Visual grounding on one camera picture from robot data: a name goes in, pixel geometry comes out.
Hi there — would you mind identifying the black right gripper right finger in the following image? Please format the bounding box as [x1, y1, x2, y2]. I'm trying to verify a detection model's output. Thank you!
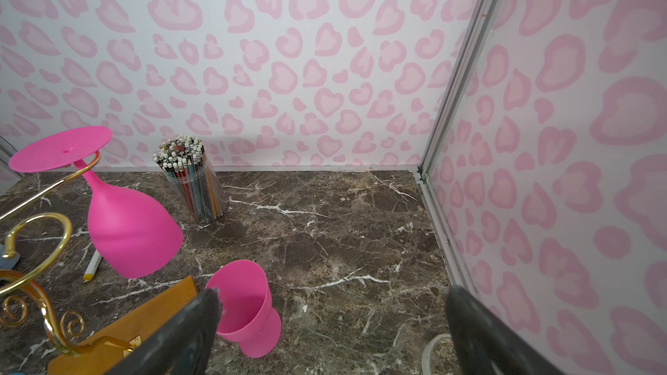
[446, 286, 562, 374]

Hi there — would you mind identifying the pink wine glass back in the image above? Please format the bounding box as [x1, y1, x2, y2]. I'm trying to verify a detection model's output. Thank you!
[9, 126, 184, 279]

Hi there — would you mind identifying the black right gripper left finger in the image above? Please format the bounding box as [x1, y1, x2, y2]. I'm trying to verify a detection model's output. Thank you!
[108, 288, 222, 374]

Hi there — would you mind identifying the pink wine glass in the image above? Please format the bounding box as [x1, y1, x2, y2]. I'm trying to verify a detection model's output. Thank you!
[9, 126, 184, 279]
[206, 260, 282, 359]

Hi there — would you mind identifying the orange wooden rack base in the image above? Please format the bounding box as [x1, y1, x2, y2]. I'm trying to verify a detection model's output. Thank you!
[47, 276, 198, 374]

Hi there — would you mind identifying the gold wire glass rack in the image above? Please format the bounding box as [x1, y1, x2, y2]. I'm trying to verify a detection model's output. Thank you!
[0, 150, 137, 358]

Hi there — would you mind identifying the roll of tape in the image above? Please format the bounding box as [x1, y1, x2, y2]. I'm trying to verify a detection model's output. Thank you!
[420, 333, 458, 375]

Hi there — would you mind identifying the clear cup of pencils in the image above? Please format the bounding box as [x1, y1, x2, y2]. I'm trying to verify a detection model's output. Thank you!
[153, 135, 228, 224]

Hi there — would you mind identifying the white yellow marker pen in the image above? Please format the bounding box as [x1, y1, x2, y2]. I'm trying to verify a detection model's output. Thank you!
[83, 250, 102, 282]

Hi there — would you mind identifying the light blue alarm clock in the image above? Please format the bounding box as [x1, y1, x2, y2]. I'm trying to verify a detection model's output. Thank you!
[0, 244, 21, 270]

